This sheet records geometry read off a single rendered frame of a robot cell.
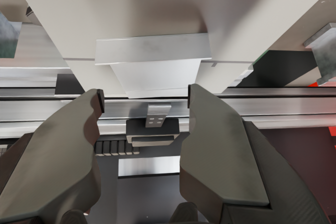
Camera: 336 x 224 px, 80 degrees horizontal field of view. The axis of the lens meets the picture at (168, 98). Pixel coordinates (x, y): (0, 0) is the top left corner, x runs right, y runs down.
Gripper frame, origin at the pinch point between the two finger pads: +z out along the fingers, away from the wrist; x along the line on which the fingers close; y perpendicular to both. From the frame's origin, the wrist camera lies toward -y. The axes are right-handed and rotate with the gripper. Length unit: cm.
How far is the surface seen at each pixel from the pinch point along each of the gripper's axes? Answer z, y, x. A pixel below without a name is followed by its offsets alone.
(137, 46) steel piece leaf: 3.7, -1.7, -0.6
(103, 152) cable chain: 33, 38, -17
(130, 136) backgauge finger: 22.8, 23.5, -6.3
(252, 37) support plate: 4.9, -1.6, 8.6
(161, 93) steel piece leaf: 11.7, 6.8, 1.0
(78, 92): 11.9, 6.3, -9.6
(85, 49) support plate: 5.3, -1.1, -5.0
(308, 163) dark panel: 42, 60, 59
